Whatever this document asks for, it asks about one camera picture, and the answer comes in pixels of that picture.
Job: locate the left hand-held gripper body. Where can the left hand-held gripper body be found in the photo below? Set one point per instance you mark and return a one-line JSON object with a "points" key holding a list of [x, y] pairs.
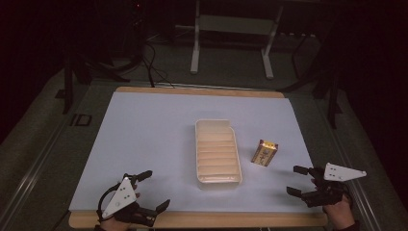
{"points": [[119, 198]]}

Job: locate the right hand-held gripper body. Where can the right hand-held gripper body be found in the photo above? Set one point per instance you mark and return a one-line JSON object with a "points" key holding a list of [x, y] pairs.
{"points": [[333, 189]]}

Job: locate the person's right hand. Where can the person's right hand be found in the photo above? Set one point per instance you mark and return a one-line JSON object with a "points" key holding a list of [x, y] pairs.
{"points": [[340, 214]]}

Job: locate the person's left hand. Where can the person's left hand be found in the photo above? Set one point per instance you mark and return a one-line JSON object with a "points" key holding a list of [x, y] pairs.
{"points": [[112, 225]]}

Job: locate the pale blue table sheet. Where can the pale blue table sheet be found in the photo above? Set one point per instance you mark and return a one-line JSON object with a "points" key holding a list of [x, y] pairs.
{"points": [[144, 144]]}

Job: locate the small yellow printed box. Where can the small yellow printed box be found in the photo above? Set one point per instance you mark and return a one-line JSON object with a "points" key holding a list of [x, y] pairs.
{"points": [[264, 153]]}

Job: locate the white ribbed plastic tray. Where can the white ribbed plastic tray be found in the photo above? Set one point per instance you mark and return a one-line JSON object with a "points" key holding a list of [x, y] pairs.
{"points": [[218, 154]]}

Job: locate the black metal stand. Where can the black metal stand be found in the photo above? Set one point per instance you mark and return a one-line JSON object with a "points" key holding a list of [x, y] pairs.
{"points": [[68, 83], [333, 96]]}

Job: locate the white metal stand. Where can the white metal stand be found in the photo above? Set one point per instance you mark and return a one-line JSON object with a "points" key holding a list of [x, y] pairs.
{"points": [[234, 25]]}

